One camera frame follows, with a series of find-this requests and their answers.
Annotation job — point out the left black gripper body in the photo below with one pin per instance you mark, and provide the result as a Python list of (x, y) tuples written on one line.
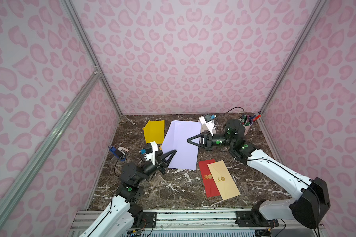
[(160, 163)]

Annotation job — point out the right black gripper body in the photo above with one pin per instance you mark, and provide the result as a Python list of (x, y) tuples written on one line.
[(204, 140)]

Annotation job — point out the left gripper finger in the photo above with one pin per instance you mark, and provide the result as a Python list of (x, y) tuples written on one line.
[(160, 158), (168, 158)]

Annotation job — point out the yellow envelope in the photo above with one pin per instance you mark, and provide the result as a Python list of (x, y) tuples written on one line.
[(154, 131)]

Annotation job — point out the purple envelope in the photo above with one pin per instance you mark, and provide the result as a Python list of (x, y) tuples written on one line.
[(176, 139)]

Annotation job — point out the beige envelope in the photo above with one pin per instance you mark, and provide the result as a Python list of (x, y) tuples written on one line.
[(223, 180)]

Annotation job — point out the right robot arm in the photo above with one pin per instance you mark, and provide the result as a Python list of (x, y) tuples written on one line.
[(309, 200)]

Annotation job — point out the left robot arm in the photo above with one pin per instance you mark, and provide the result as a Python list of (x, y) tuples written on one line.
[(123, 213)]

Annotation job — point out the red envelope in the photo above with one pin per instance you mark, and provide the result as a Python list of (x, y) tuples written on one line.
[(210, 187)]

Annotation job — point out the blue stapler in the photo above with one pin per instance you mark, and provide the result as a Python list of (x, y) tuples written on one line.
[(119, 153)]

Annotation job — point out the pink pen cup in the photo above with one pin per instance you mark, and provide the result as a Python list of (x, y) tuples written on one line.
[(247, 127)]

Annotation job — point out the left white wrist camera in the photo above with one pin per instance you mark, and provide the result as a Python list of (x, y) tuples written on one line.
[(149, 151)]

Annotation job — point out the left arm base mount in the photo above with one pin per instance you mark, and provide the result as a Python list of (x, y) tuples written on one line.
[(140, 218)]

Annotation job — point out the aluminium front rail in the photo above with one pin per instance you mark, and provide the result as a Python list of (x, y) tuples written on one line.
[(220, 222)]

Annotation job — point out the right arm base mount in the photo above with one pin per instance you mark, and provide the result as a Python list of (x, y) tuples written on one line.
[(253, 218)]

